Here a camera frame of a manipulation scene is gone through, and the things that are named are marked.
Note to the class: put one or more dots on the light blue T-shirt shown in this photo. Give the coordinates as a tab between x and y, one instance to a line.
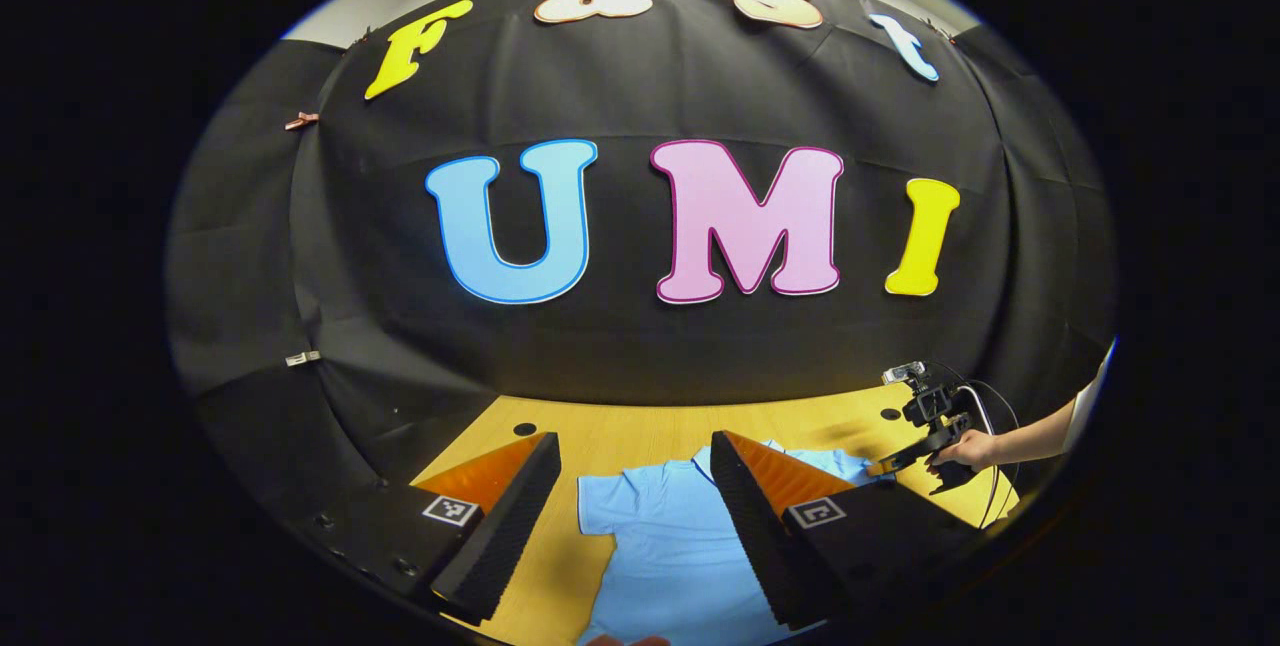
660	546

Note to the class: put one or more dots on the white cloth clip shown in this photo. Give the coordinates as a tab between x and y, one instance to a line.
302	358

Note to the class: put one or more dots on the black backdrop cloth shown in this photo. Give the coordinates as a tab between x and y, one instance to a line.
620	356

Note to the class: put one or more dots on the person's white shirt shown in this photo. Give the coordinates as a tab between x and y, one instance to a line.
1090	396

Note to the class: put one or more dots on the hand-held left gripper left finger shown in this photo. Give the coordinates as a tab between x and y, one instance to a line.
505	526

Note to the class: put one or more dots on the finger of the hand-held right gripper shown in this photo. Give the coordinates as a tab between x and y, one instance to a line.
915	456

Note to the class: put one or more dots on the copper cloth clip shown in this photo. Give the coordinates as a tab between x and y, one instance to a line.
300	120

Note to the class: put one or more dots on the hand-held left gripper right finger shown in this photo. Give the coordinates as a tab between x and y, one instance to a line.
750	536

